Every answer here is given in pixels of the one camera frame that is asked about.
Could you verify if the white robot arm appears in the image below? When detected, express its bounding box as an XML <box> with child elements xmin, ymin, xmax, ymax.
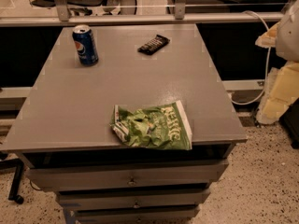
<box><xmin>255</xmin><ymin>0</ymin><xmax>299</xmax><ymax>124</ymax></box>

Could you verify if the blue pepsi can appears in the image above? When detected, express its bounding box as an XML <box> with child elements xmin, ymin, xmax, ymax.
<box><xmin>72</xmin><ymin>24</ymin><xmax>98</xmax><ymax>66</ymax></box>

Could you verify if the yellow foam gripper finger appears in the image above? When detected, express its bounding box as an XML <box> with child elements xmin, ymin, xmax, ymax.
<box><xmin>256</xmin><ymin>62</ymin><xmax>299</xmax><ymax>125</ymax></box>

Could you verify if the green chip bag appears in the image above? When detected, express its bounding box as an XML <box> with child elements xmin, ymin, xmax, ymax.
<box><xmin>110</xmin><ymin>101</ymin><xmax>192</xmax><ymax>150</ymax></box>

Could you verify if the metal railing frame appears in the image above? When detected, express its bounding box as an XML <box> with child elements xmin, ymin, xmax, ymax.
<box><xmin>0</xmin><ymin>0</ymin><xmax>295</xmax><ymax>27</ymax></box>

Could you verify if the white cable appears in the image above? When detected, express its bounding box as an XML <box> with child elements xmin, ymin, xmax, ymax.
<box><xmin>231</xmin><ymin>10</ymin><xmax>273</xmax><ymax>106</ymax></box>

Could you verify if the grey drawer cabinet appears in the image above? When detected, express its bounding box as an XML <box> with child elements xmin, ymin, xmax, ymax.
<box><xmin>3</xmin><ymin>24</ymin><xmax>246</xmax><ymax>224</ymax></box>

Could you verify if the black candy bar wrapper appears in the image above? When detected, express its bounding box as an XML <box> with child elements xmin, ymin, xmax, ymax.
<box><xmin>137</xmin><ymin>35</ymin><xmax>170</xmax><ymax>55</ymax></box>

